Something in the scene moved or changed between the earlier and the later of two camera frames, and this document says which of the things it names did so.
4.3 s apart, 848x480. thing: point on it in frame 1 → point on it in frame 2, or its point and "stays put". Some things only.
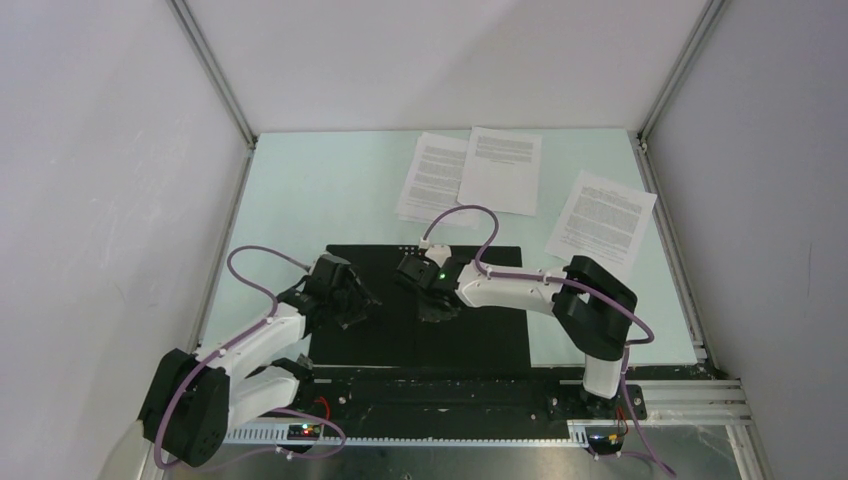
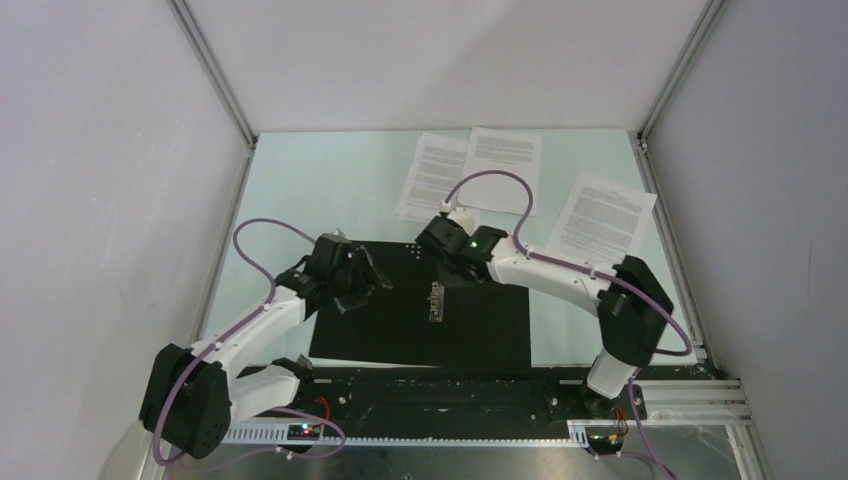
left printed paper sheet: x=433 y=183 stays put
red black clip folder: x=394 y=334 stays put
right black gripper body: x=429 y=312 → x=447 y=266
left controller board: x=303 y=431 stays put
